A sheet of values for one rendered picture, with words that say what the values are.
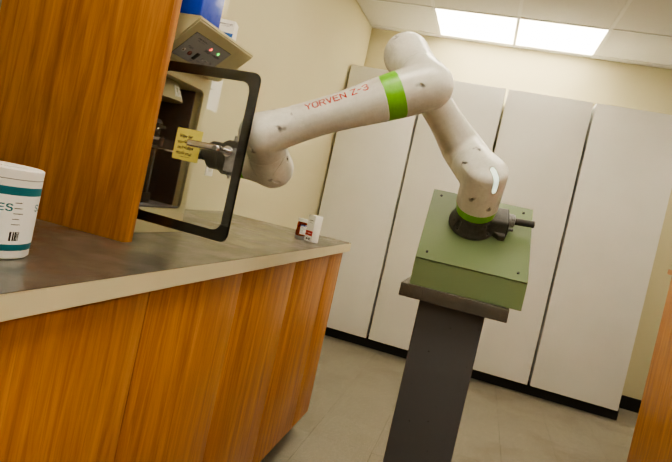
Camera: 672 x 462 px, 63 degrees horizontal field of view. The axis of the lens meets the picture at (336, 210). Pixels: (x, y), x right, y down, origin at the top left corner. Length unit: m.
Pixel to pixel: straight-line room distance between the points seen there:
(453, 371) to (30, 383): 1.19
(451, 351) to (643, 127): 3.04
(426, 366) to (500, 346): 2.64
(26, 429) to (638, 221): 4.01
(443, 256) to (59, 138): 1.09
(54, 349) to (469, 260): 1.15
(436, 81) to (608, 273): 3.22
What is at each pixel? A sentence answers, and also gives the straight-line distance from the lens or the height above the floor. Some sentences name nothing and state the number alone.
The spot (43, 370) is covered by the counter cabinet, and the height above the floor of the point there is 0.79.
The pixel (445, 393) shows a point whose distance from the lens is 1.80.
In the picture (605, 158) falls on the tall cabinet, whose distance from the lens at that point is 4.42.
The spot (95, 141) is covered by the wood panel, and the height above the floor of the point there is 1.16.
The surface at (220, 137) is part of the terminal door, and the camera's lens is 1.33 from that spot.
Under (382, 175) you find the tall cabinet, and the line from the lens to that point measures 4.40.
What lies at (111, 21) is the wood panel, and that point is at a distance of 1.49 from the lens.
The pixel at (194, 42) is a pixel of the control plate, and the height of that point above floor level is 1.46.
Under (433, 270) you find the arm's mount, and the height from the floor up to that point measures 1.00.
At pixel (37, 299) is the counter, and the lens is 0.90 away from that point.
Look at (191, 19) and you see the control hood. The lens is 1.47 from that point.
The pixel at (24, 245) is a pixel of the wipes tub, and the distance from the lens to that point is 1.06.
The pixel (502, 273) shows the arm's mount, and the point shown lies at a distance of 1.70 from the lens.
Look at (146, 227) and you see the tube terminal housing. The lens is 1.61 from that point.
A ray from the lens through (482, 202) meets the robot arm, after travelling 1.68.
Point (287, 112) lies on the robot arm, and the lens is 1.33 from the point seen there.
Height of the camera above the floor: 1.16
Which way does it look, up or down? 2 degrees down
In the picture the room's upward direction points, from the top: 12 degrees clockwise
